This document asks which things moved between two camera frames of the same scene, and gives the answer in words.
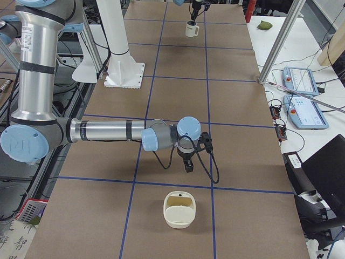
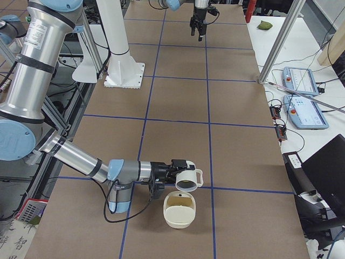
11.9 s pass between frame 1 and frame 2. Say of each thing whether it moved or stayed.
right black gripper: moved
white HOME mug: moved
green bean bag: stayed
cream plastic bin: stayed
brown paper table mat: stayed
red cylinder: stayed
